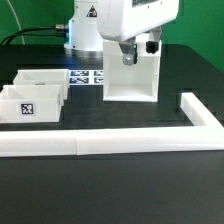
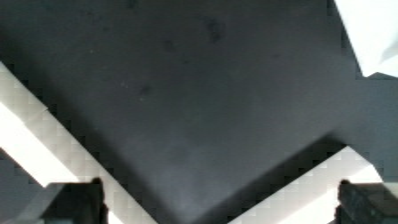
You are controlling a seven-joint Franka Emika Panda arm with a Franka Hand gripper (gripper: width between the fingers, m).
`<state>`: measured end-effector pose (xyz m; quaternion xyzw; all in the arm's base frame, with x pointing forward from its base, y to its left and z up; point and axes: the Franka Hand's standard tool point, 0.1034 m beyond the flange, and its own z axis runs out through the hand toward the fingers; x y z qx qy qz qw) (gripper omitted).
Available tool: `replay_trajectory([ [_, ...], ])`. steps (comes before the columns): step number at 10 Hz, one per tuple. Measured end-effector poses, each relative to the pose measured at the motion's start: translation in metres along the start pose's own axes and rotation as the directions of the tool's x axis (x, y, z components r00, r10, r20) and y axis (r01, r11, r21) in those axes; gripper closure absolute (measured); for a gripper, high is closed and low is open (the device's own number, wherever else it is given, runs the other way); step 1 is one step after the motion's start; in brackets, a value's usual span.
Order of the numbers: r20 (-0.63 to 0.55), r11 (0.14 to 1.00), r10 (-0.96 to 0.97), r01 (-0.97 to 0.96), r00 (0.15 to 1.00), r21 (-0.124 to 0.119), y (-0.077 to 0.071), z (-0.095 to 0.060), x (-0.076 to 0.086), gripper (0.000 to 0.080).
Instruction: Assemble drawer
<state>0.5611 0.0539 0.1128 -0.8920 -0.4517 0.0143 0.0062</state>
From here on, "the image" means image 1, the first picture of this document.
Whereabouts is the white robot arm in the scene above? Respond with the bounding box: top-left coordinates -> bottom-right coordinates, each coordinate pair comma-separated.
64,0 -> 179,66

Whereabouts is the fiducial marker sheet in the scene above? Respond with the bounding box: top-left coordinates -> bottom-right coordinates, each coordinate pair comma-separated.
69,70 -> 104,85

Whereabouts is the white thin cable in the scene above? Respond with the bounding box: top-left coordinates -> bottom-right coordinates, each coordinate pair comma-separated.
6,0 -> 26,46

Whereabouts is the white L-shaped fence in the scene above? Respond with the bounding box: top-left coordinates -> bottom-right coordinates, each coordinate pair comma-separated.
0,92 -> 224,157

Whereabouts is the white drawer cabinet box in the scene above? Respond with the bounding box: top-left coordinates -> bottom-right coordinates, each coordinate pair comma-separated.
103,41 -> 161,102

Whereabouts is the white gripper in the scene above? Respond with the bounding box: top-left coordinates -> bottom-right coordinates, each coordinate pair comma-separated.
97,0 -> 179,66

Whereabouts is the black cable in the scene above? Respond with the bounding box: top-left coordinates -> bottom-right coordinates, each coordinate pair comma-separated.
0,23 -> 70,46

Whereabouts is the white drawer with knob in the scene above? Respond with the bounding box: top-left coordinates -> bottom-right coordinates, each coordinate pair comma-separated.
0,85 -> 64,123

